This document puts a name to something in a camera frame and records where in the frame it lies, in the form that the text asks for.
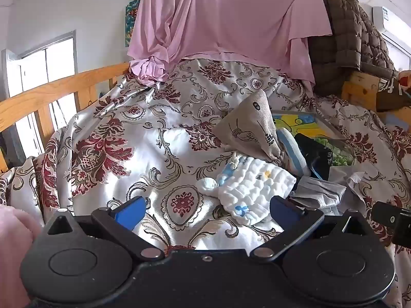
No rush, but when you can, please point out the brown quilted jacket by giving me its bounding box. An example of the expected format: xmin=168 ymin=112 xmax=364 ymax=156
xmin=308 ymin=0 xmax=400 ymax=97

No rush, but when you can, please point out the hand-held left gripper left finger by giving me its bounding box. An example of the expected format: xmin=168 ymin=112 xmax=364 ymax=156
xmin=40 ymin=196 xmax=166 ymax=262

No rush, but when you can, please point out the pink bed sheet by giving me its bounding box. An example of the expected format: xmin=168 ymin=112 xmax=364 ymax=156
xmin=127 ymin=0 xmax=333 ymax=85

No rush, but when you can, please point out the grey face mask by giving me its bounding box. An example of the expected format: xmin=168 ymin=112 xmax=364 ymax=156
xmin=291 ymin=176 xmax=347 ymax=212

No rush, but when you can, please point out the white crumpled tissue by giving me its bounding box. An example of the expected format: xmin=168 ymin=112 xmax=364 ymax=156
xmin=345 ymin=171 xmax=365 ymax=190

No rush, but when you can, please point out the white quilted baby cloth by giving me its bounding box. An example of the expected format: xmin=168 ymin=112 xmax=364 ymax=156
xmin=196 ymin=152 xmax=297 ymax=227

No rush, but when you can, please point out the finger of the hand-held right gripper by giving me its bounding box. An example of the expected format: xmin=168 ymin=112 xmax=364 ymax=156
xmin=372 ymin=200 xmax=411 ymax=250

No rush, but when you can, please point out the floral satin blanket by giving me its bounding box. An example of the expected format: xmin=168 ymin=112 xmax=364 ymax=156
xmin=0 ymin=56 xmax=411 ymax=308

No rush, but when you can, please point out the clear tray with colourful drawing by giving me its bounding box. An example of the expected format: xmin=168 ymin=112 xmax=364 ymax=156
xmin=271 ymin=109 xmax=357 ymax=167

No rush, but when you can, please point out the brown lettered cloth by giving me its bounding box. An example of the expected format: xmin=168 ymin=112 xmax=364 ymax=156
xmin=376 ymin=69 xmax=411 ymax=113

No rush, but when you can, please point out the black printed cloth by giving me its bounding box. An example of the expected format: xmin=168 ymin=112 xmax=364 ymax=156
xmin=294 ymin=132 xmax=336 ymax=180

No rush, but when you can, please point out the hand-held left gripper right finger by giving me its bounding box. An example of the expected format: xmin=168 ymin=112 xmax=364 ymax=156
xmin=250 ymin=195 xmax=377 ymax=263

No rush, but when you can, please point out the pink fleece clothing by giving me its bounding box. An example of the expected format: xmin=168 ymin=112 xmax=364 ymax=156
xmin=0 ymin=204 xmax=42 ymax=308

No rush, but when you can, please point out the wooden bed frame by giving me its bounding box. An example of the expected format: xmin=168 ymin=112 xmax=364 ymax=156
xmin=341 ymin=71 xmax=411 ymax=126

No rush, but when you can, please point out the striped white cloth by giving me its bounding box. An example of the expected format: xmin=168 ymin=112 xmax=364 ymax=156
xmin=276 ymin=128 xmax=310 ymax=177

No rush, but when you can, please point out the white air conditioner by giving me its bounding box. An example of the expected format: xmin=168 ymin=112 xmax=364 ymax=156
xmin=372 ymin=6 xmax=411 ymax=39

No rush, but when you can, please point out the teal wall poster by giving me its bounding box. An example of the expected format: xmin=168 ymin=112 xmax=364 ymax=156
xmin=125 ymin=0 xmax=141 ymax=48

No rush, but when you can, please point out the white window frame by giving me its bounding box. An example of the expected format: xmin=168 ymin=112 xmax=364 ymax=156
xmin=2 ymin=30 xmax=78 ymax=164

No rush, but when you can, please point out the light blue cloth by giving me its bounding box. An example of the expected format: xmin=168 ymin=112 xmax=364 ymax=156
xmin=384 ymin=111 xmax=411 ymax=130

